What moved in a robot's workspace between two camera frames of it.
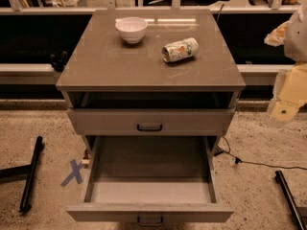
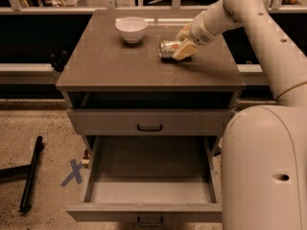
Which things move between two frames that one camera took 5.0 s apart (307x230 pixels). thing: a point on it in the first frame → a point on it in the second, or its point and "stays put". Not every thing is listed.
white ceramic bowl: x=131 y=29 stays put
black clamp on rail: x=59 y=60 stays put
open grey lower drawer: x=151 y=180 stays put
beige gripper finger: x=276 y=37 → x=183 y=34
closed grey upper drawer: x=153 y=122 stays put
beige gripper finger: x=290 y=93 → x=186 y=50
